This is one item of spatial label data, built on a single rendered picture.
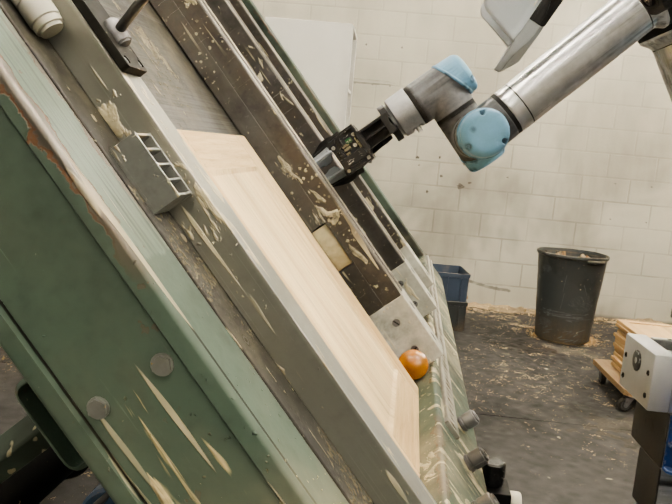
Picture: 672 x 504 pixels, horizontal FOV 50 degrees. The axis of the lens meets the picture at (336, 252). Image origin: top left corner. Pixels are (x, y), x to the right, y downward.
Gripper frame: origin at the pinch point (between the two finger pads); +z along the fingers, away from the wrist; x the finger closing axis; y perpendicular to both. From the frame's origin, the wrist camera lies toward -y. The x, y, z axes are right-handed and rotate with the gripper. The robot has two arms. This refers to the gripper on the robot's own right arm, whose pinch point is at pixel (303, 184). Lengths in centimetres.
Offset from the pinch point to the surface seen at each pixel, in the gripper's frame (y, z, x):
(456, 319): -394, 22, 125
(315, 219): 11.8, -0.1, 6.5
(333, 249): 11.5, 0.4, 12.4
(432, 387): 23.4, -2.1, 38.0
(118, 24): 64, -4, -19
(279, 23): -351, 5, -112
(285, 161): 11.7, -1.5, -4.3
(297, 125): -25.8, -2.5, -12.6
